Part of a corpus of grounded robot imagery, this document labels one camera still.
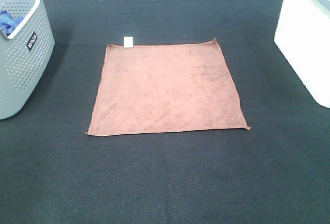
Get grey perforated laundry basket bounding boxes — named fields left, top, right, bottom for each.
left=1, top=0, right=55, bottom=119

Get black table mat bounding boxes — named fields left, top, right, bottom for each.
left=1, top=0, right=329, bottom=223

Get blue towel in basket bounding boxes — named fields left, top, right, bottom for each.
left=1, top=10, right=24, bottom=36

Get white plastic bin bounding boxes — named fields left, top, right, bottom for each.
left=274, top=0, right=329, bottom=108

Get brown microfiber towel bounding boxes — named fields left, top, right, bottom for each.
left=87, top=39, right=248, bottom=137

